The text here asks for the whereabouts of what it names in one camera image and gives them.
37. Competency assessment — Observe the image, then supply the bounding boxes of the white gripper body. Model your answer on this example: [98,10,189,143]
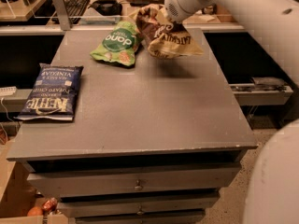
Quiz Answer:
[164,0,212,23]

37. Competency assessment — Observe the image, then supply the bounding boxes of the brown chip bag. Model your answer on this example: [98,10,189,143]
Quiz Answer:
[129,4,204,59]

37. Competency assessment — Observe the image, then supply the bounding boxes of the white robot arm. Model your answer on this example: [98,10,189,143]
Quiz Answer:
[164,0,299,224]

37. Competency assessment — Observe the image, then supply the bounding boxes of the green rice chip bag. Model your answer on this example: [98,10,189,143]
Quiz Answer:
[90,21,142,67]

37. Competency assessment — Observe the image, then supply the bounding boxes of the blue kettle chip bag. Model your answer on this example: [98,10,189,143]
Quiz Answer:
[17,64,83,121]

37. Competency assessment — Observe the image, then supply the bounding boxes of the cans and jar cluster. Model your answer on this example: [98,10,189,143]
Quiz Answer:
[202,4,217,15]

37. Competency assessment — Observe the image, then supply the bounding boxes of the brown cardboard box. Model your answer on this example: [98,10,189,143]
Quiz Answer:
[216,5,235,22]

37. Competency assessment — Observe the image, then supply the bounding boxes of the black headphones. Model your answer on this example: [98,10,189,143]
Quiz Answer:
[90,0,122,16]

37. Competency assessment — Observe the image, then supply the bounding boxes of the black keyboard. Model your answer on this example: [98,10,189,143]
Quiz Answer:
[64,0,91,24]

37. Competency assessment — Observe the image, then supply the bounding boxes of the grey side shelf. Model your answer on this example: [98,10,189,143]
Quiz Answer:
[230,77,293,106]

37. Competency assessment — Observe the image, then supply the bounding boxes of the grey drawer cabinet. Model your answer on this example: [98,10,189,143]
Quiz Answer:
[7,30,256,224]

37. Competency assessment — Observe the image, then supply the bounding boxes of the white power strip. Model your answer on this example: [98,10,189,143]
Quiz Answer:
[0,86,17,97]

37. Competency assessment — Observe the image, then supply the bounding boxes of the red snack wrapper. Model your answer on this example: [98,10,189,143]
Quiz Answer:
[42,198,58,212]

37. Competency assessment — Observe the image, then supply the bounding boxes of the orange fruit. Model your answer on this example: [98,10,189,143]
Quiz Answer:
[27,206,43,217]

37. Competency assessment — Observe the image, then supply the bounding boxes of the left metal bracket post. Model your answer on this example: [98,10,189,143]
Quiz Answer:
[52,0,72,31]

